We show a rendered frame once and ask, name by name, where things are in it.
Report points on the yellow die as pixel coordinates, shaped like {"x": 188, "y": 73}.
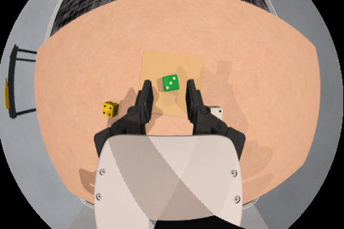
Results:
{"x": 110, "y": 109}

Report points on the green die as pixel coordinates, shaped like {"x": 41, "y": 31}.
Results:
{"x": 170, "y": 83}

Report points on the white die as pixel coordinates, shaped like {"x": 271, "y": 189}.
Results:
{"x": 217, "y": 111}

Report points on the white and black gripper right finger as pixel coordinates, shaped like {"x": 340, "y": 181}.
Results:
{"x": 205, "y": 123}

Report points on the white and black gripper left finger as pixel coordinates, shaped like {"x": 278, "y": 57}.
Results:
{"x": 133, "y": 123}

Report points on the tan square mat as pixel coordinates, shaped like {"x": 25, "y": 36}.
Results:
{"x": 156, "y": 65}

